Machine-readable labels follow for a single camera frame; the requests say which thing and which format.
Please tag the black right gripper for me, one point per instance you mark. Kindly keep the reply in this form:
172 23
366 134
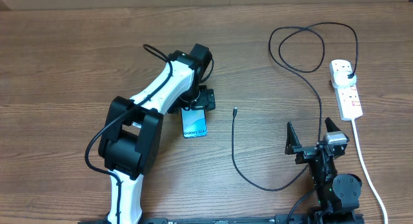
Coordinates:
303 153

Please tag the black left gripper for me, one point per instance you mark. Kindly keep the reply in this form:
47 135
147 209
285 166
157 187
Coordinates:
206 99

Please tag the Galaxy S24 smartphone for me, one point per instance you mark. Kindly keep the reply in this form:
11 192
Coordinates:
194 123

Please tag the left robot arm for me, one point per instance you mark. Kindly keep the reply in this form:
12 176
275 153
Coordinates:
130 139

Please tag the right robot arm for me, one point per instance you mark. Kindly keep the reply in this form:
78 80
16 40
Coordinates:
338 194

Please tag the white charger plug adapter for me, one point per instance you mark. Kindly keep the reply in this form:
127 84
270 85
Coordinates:
343 79

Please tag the white power strip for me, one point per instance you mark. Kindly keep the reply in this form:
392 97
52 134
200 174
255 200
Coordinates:
347 98

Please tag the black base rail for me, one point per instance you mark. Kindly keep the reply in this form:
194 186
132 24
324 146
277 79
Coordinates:
277 219

